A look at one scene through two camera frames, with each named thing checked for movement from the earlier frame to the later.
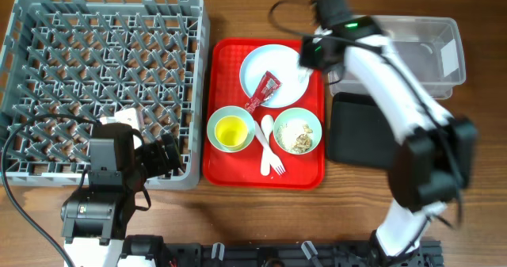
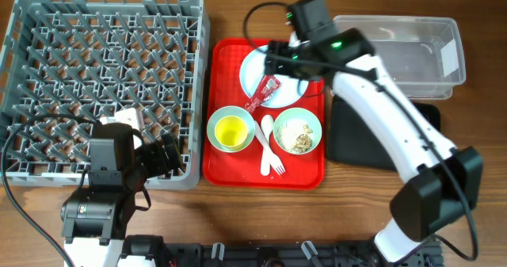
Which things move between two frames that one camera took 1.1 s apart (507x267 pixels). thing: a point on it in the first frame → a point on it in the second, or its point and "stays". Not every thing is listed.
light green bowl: (297, 131) stays
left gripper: (160, 165) stays
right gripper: (304, 48) → (282, 66)
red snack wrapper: (267, 88) stays
